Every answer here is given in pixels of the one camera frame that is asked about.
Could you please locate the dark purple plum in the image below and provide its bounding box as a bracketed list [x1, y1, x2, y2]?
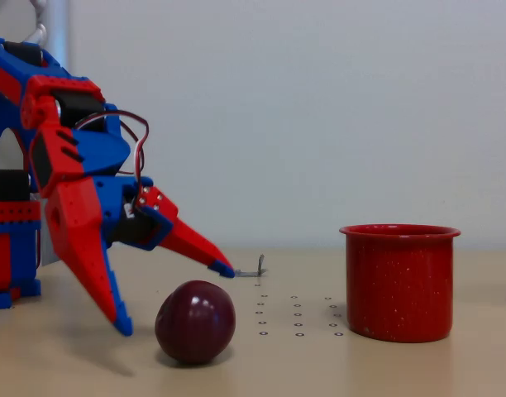
[155, 280, 236, 366]

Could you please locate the red speckled enamel cup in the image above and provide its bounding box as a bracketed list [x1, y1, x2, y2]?
[338, 223, 462, 344]

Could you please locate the small grey metal bracket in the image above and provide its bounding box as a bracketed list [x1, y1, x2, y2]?
[234, 254, 269, 278]

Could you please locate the red gripper motor cable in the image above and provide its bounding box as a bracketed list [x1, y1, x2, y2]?
[74, 109, 150, 187]

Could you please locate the silver metal pipe frame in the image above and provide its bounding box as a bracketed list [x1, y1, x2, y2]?
[27, 0, 70, 265]

